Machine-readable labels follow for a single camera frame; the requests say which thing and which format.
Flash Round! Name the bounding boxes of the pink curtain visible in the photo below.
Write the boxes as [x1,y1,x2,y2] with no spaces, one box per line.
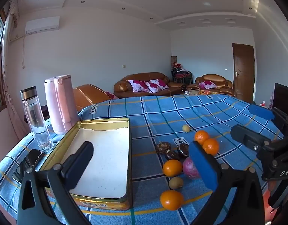
[0,0,29,134]

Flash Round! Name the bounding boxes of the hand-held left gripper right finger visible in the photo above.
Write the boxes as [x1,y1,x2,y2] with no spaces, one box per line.
[188,141,266,225]

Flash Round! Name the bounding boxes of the stacked dark chairs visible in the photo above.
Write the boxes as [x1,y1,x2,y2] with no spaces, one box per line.
[172,68,193,85]

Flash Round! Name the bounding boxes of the cluttered coffee table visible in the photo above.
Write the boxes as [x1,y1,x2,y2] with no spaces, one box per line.
[181,89,220,97]

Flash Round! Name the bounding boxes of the brown water chestnut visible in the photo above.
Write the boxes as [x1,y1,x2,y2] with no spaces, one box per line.
[156,142,172,155]
[165,150,180,162]
[177,143,189,158]

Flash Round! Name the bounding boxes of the black smartphone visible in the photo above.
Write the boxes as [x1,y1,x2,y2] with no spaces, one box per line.
[11,149,44,183]

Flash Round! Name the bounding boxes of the white air conditioner hose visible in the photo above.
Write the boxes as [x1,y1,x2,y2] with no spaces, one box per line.
[21,35,26,69]

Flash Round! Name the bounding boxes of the black television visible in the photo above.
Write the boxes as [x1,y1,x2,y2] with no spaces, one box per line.
[274,82,288,120]

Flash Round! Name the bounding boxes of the long brown leather sofa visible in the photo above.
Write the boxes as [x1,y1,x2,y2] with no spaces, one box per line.
[113,72,186,99]

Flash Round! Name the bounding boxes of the orange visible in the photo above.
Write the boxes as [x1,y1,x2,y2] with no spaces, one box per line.
[163,160,183,177]
[202,138,220,155]
[160,190,184,211]
[194,130,210,145]

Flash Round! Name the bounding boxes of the purple-red radish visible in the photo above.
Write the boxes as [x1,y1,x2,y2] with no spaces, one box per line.
[183,157,201,180]

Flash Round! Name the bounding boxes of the pink electric kettle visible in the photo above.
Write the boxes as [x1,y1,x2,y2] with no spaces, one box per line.
[44,74,79,135]

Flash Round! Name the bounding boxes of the brown wooden door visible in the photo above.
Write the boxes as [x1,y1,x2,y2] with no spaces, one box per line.
[232,43,255,104]

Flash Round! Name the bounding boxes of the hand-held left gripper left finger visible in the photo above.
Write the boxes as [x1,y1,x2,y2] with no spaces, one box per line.
[17,141,95,225]

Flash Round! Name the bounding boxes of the brown leather armchair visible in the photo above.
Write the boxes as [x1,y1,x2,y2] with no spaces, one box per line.
[187,74,235,96]
[72,84,115,113]

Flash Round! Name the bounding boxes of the white air conditioner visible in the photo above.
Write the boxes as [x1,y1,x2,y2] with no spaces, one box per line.
[25,16,60,34]

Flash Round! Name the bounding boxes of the gold tin box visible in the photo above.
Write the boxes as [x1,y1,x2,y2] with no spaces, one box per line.
[38,118,133,211]

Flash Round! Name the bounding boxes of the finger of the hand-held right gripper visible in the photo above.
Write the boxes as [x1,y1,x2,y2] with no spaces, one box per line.
[248,103,288,137]
[230,125,288,162]

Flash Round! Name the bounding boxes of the brownish longan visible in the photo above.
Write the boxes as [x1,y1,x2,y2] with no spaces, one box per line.
[169,177,184,189]

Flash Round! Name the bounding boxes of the blue checkered tablecloth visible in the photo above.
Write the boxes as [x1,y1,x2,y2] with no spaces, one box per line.
[0,94,285,225]

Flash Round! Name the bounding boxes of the glass water bottle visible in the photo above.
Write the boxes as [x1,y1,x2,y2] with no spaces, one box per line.
[20,86,54,152]

